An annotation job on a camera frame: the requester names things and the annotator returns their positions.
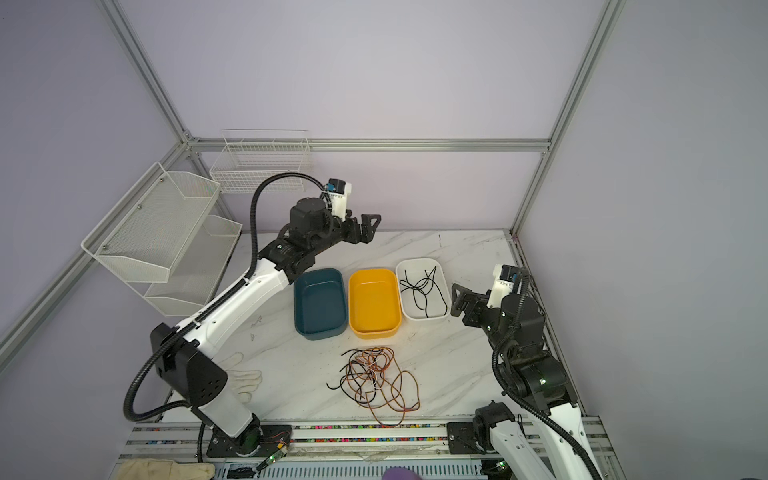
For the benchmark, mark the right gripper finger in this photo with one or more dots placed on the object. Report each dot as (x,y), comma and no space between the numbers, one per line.
(464,300)
(474,318)

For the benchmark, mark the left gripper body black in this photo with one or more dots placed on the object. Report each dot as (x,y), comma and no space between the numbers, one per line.
(349,230)

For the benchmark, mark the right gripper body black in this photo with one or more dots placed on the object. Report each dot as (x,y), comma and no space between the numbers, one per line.
(491,328)

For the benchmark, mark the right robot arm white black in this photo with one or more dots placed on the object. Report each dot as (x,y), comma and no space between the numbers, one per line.
(531,377)

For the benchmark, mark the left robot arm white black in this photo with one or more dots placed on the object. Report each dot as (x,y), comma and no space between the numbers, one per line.
(183,355)

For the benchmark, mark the white plastic bin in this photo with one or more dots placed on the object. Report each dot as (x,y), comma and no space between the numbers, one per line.
(424,293)

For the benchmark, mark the yellow plastic bin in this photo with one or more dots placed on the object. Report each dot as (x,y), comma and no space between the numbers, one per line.
(374,304)

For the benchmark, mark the dark teal plastic bin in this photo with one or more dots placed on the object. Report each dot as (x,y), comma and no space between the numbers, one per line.
(320,304)

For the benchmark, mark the lower white mesh shelf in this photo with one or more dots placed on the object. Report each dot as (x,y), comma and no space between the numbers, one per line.
(198,274)

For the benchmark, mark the white mesh shelf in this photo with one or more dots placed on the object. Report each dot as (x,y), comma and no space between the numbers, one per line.
(198,274)
(144,237)

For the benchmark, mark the purple object at edge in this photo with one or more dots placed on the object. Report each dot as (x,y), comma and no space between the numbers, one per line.
(400,473)

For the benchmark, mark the white work glove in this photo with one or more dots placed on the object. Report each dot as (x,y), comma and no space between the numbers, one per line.
(243,381)

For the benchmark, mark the upper white mesh shelf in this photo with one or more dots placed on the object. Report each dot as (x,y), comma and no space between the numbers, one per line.
(144,237)

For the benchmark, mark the beige cloth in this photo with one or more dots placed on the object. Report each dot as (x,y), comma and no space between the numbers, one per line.
(155,469)

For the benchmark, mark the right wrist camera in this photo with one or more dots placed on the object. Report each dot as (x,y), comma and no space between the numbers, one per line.
(504,280)

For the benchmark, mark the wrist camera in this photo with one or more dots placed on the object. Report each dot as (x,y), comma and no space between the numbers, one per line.
(337,192)
(504,280)

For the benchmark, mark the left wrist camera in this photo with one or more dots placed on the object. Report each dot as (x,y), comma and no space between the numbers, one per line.
(337,192)

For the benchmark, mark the white wire wall basket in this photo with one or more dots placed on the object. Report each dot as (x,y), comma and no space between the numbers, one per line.
(250,156)

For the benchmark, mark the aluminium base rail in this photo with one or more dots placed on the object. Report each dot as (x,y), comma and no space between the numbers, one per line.
(348,440)

